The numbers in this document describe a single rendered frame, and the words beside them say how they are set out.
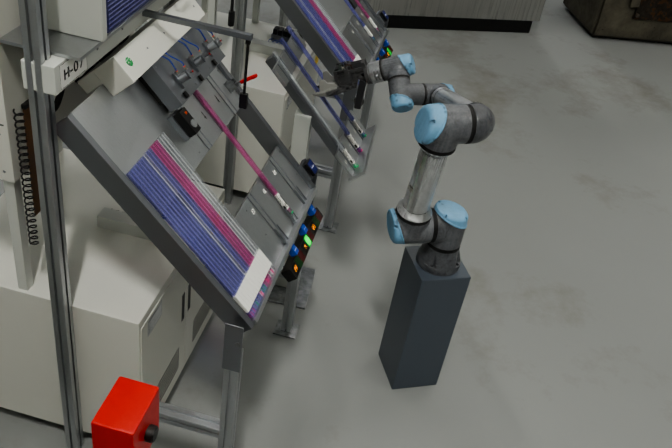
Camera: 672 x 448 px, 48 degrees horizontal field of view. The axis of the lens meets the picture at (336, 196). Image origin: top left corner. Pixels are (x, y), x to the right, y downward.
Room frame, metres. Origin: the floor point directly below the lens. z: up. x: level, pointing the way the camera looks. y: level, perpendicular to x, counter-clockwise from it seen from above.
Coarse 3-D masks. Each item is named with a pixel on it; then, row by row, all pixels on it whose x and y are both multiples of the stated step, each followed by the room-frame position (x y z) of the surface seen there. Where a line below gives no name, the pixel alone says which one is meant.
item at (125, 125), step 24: (216, 72) 2.10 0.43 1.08; (96, 96) 1.61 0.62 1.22; (120, 96) 1.67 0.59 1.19; (144, 96) 1.75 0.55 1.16; (192, 96) 1.92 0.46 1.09; (216, 96) 2.01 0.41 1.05; (96, 120) 1.54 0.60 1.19; (120, 120) 1.61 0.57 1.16; (144, 120) 1.68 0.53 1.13; (120, 144) 1.55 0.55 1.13; (144, 144) 1.61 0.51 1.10; (192, 144) 1.76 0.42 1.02; (120, 168) 1.49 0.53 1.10
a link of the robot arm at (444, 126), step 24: (432, 120) 1.88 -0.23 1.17; (456, 120) 1.89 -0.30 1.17; (432, 144) 1.88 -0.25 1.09; (456, 144) 1.91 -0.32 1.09; (432, 168) 1.91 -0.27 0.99; (408, 192) 1.95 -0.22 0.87; (432, 192) 1.93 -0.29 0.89; (408, 216) 1.93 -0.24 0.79; (432, 216) 1.98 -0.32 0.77; (408, 240) 1.93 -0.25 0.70
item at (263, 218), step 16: (272, 160) 2.02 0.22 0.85; (288, 160) 2.09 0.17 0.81; (272, 176) 1.96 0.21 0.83; (288, 176) 2.03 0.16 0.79; (256, 192) 1.84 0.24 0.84; (288, 192) 1.97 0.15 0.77; (304, 192) 2.04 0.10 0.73; (240, 208) 1.73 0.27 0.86; (256, 208) 1.78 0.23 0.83; (272, 208) 1.85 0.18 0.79; (240, 224) 1.68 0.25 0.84; (256, 224) 1.73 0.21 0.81; (272, 224) 1.79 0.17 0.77; (288, 224) 1.85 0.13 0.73; (256, 240) 1.68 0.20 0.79; (272, 240) 1.74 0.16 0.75; (272, 256) 1.69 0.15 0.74; (224, 288) 1.45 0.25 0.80
